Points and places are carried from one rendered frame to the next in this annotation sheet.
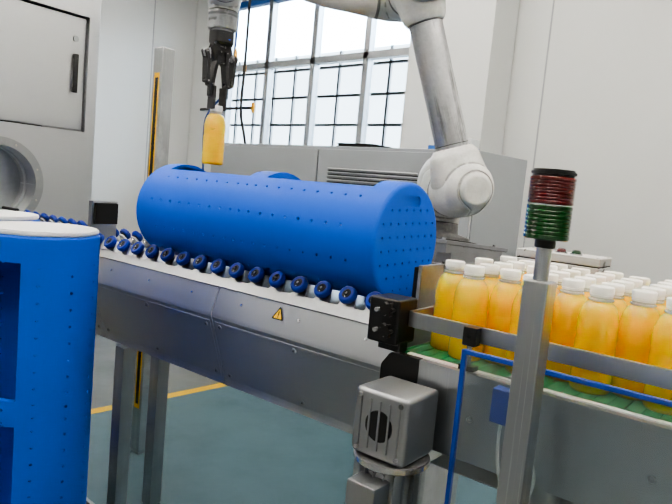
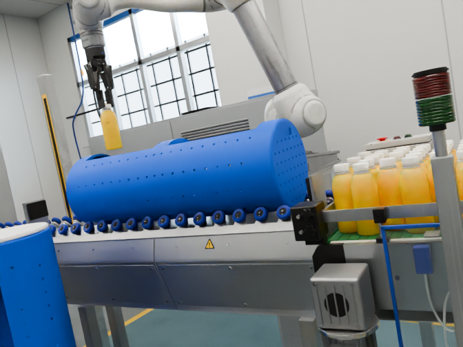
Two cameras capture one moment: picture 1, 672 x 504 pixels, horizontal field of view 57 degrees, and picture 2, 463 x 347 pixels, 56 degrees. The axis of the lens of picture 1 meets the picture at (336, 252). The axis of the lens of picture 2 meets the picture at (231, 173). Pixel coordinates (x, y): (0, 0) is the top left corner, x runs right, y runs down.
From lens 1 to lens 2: 0.24 m
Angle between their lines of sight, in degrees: 7
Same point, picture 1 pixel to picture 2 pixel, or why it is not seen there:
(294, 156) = (153, 131)
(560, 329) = not seen: hidden behind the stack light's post
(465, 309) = (364, 197)
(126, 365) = (90, 319)
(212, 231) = (136, 197)
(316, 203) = (216, 153)
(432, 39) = (253, 15)
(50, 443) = not seen: outside the picture
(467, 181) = (308, 109)
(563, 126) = (328, 61)
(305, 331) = (235, 250)
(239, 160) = not seen: hidden behind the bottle
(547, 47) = (302, 11)
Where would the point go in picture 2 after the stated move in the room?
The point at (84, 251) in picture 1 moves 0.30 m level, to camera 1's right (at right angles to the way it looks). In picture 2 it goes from (43, 242) to (140, 222)
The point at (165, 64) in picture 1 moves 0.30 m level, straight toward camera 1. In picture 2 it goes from (48, 87) to (49, 75)
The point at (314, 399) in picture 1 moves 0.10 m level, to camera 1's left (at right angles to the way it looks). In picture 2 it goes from (255, 299) to (224, 306)
